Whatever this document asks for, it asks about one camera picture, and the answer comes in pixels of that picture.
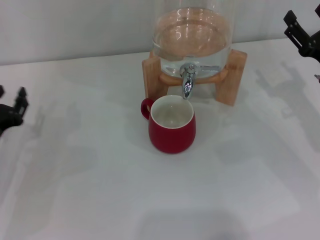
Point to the red ceramic cup white inside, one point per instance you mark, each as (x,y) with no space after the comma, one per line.
(172,140)

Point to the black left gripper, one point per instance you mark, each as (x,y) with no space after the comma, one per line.
(8,117)

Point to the chrome faucet with lever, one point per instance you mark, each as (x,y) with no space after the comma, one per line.
(188,85)

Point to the clear glass water dispenser jar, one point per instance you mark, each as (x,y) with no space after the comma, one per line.
(195,30)

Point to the light wooden dispenser stand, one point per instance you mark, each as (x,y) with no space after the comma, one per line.
(152,82)

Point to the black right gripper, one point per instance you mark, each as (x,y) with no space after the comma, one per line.
(315,47)

